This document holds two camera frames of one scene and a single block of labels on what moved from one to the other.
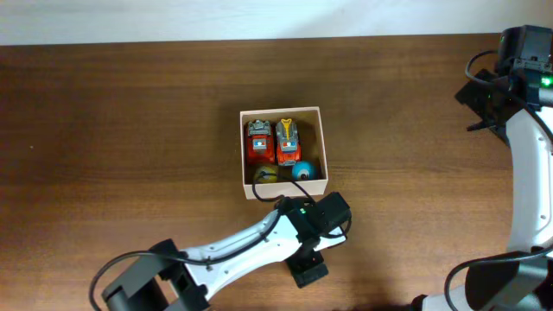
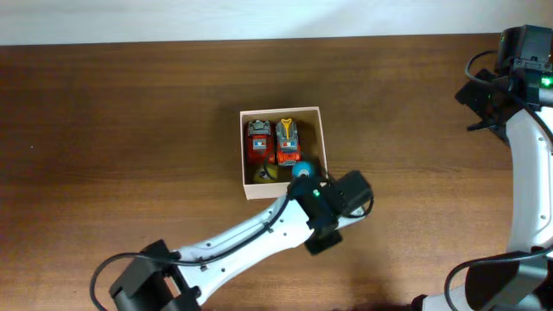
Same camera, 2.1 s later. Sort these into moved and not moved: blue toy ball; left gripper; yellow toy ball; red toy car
Moved: left gripper
Not moved: red toy car; yellow toy ball; blue toy ball
